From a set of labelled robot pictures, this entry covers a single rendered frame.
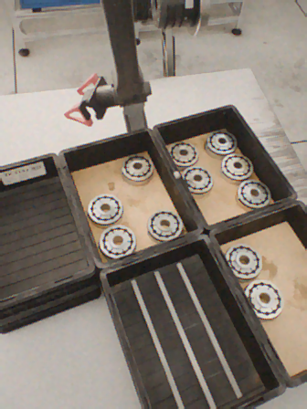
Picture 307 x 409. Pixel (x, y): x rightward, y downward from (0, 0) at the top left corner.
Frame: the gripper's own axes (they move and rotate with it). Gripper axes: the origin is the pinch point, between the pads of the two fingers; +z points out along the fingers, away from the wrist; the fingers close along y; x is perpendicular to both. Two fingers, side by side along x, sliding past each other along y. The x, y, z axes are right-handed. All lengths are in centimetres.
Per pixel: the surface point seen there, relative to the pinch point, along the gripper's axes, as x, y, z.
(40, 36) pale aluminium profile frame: -36, 149, 121
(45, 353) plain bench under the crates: -40, -55, 12
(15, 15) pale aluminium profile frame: -17, 142, 124
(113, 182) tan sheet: -27.7, -4.4, 1.1
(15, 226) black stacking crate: -18.7, -26.8, 21.9
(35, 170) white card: -12.6, -10.7, 18.3
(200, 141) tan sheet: -37.2, 20.0, -20.7
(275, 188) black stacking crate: -45, 3, -45
